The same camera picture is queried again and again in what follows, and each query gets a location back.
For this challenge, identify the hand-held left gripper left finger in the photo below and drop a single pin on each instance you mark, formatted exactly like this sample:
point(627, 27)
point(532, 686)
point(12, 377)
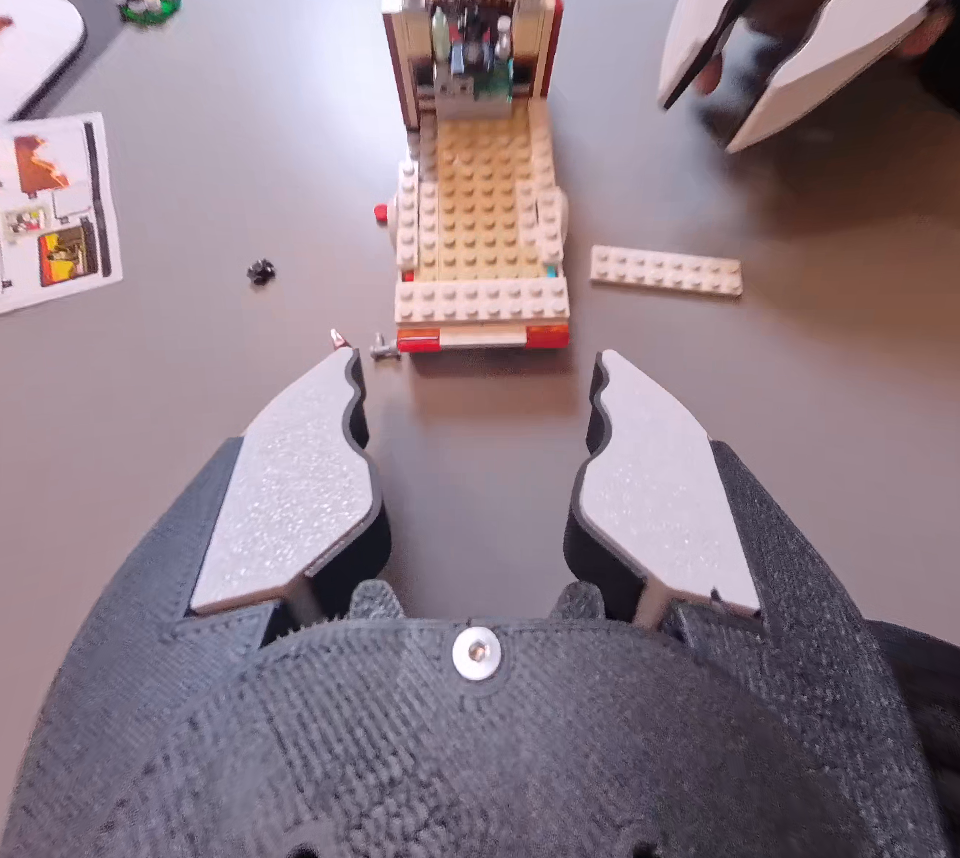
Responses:
point(292, 498)

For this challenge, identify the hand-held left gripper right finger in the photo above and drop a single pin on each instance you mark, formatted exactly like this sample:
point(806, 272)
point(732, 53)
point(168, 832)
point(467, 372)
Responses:
point(660, 505)

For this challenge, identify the white long brick plate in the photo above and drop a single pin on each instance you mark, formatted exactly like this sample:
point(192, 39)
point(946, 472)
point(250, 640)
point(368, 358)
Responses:
point(667, 271)
point(480, 303)

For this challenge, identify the toy brick truck model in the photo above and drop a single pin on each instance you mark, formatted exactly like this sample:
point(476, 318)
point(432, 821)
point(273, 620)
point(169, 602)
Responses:
point(480, 183)

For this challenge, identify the person's right hand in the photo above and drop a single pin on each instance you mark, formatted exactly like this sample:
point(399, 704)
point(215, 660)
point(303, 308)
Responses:
point(709, 74)

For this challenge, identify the dark red slope piece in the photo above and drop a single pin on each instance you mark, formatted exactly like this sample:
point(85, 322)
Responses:
point(339, 339)

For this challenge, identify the small grey brick piece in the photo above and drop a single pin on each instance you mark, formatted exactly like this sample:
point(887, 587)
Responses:
point(385, 348)

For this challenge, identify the small black brick piece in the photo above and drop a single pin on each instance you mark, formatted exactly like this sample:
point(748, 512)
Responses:
point(261, 271)

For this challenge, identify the sticker sheet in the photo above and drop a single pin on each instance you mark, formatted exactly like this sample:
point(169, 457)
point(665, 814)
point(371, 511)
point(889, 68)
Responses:
point(52, 213)

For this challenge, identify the white book stand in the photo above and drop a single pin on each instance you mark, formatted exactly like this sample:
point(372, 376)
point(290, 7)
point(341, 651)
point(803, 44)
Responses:
point(37, 40)

